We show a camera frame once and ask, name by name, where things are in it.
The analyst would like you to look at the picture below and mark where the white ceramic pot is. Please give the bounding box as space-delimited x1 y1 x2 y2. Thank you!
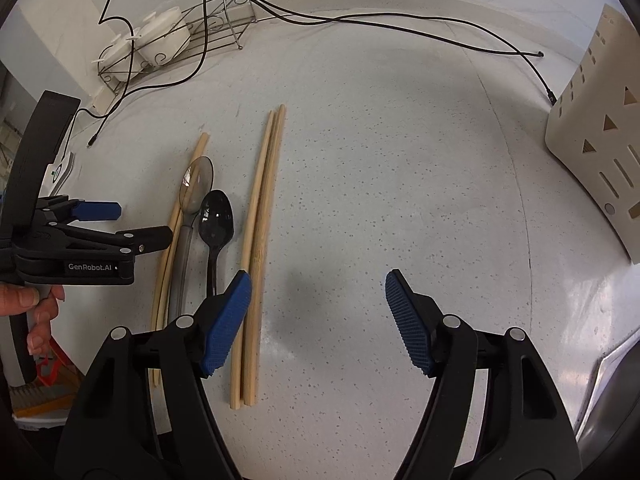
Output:
93 35 144 84
132 6 191 67

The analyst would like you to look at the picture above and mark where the white ceramic pot right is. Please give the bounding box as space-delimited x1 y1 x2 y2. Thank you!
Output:
132 6 191 67

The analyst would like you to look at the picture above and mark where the black cable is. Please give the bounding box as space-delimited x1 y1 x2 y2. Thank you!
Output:
74 0 216 149
209 0 559 106

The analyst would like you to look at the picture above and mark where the white ceramic pot left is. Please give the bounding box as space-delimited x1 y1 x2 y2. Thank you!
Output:
93 35 144 84

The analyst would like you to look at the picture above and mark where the black plastic spoon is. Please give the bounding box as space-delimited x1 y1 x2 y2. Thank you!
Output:
198 190 234 297

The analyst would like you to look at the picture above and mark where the beige plastic utensil holder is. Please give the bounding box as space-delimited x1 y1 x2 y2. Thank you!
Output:
544 4 640 264

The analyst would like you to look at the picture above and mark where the light wooden chopstick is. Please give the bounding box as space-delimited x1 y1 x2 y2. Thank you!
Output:
243 104 286 406
229 110 276 410
151 132 214 330
152 204 184 388

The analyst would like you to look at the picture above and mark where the white square charger device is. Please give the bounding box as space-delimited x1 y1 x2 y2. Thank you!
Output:
40 152 75 196

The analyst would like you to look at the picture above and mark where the person left hand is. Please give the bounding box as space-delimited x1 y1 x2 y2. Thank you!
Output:
0 284 65 356

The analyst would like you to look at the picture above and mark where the clear grey plastic spoon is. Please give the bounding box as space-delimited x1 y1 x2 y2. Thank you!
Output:
167 156 214 323

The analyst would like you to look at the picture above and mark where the metal wire rack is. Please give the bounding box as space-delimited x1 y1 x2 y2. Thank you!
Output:
93 0 256 93

